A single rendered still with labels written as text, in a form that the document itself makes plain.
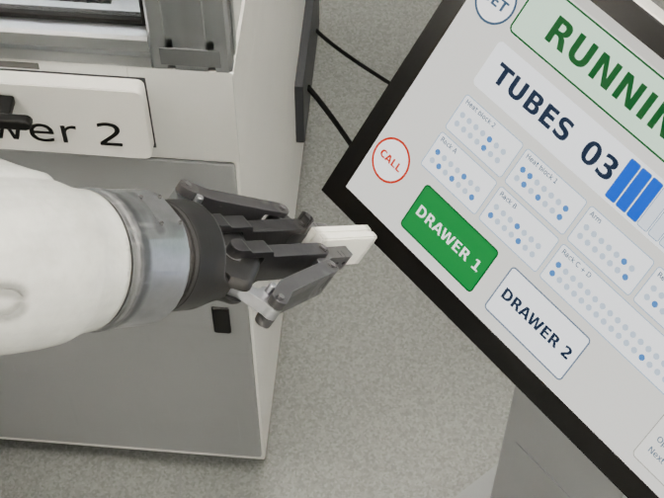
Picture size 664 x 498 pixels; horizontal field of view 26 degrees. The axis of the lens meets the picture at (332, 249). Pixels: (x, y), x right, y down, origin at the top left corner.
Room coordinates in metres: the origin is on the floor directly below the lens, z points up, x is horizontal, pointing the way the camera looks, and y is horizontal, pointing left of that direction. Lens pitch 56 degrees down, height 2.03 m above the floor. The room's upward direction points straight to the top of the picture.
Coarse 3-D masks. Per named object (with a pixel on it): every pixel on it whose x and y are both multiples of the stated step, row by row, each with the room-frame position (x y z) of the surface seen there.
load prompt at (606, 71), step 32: (544, 0) 0.83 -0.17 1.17; (512, 32) 0.82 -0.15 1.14; (544, 32) 0.80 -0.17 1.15; (576, 32) 0.79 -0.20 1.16; (608, 32) 0.78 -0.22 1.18; (576, 64) 0.77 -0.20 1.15; (608, 64) 0.76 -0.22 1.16; (640, 64) 0.75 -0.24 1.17; (608, 96) 0.74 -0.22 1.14; (640, 96) 0.73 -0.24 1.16; (640, 128) 0.71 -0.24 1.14
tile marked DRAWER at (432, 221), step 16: (432, 192) 0.74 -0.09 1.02; (416, 208) 0.73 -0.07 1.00; (432, 208) 0.73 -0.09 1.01; (448, 208) 0.72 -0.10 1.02; (400, 224) 0.73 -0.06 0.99; (416, 224) 0.72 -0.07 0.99; (432, 224) 0.72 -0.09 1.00; (448, 224) 0.71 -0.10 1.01; (464, 224) 0.70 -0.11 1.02; (416, 240) 0.71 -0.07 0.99; (432, 240) 0.70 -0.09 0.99; (448, 240) 0.70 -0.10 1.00; (464, 240) 0.69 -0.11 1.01; (480, 240) 0.69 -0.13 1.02; (432, 256) 0.69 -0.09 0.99; (448, 256) 0.69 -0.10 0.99; (464, 256) 0.68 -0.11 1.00; (480, 256) 0.68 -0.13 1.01; (496, 256) 0.67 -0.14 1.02; (448, 272) 0.68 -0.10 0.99; (464, 272) 0.67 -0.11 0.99; (480, 272) 0.67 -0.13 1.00; (464, 288) 0.66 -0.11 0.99
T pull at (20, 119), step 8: (0, 96) 0.94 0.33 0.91; (8, 96) 0.94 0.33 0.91; (0, 104) 0.93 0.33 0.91; (8, 104) 0.93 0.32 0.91; (0, 112) 0.92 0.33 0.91; (8, 112) 0.92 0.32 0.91; (0, 120) 0.91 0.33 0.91; (8, 120) 0.91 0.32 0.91; (16, 120) 0.91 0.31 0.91; (24, 120) 0.91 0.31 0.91; (32, 120) 0.91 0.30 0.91; (8, 128) 0.90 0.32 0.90; (16, 128) 0.90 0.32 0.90; (24, 128) 0.90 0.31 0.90
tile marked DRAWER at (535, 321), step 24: (504, 288) 0.65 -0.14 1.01; (528, 288) 0.64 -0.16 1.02; (504, 312) 0.63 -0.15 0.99; (528, 312) 0.62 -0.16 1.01; (552, 312) 0.62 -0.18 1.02; (528, 336) 0.61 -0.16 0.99; (552, 336) 0.60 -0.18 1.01; (576, 336) 0.60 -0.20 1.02; (552, 360) 0.59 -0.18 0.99; (576, 360) 0.58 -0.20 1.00
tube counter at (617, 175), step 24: (600, 144) 0.71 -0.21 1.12; (576, 168) 0.70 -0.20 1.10; (600, 168) 0.70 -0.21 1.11; (624, 168) 0.69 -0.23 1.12; (648, 168) 0.68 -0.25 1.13; (600, 192) 0.68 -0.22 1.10; (624, 192) 0.67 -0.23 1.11; (648, 192) 0.67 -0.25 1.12; (624, 216) 0.66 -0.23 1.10; (648, 216) 0.65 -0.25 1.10
